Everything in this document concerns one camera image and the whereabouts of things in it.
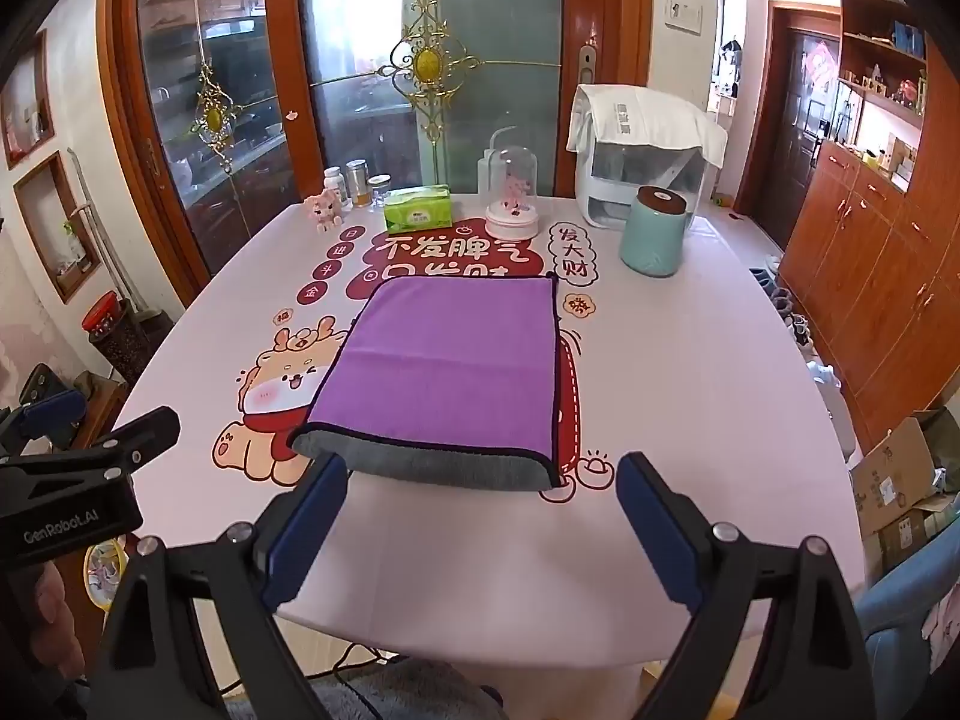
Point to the purple and grey towel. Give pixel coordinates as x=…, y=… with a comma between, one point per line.
x=453, y=381

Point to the mint ceramic jar wooden lid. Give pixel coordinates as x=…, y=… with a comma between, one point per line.
x=652, y=238

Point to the green tissue pack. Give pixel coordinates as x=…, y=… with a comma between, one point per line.
x=416, y=209

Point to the small glass jar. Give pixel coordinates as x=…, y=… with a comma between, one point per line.
x=380, y=186

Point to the blue chair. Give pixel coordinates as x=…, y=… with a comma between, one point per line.
x=909, y=620

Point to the glass jar metal lid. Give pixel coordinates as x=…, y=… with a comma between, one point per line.
x=358, y=181

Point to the glass dome pink flower ornament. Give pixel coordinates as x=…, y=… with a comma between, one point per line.
x=511, y=214

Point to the wooden glass sliding door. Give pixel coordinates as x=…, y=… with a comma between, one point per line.
x=226, y=112

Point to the white cloth appliance cover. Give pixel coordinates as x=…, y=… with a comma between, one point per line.
x=627, y=115

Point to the cardboard box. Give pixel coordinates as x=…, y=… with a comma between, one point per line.
x=906, y=489

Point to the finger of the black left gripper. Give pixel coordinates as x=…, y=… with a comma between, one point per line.
x=135, y=444

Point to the person's left hand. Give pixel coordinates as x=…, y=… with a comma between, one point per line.
x=53, y=633

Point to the white pill bottle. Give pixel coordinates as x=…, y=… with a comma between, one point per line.
x=334, y=180

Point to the white countertop appliance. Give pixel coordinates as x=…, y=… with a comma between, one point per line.
x=607, y=178

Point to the pink plush toy figurine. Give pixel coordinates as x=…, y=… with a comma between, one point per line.
x=325, y=209

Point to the wooden cabinet with shelves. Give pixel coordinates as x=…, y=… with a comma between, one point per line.
x=873, y=260

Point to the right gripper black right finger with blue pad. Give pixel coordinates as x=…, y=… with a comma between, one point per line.
x=811, y=662

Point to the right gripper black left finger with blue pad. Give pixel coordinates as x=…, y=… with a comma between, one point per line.
x=153, y=662

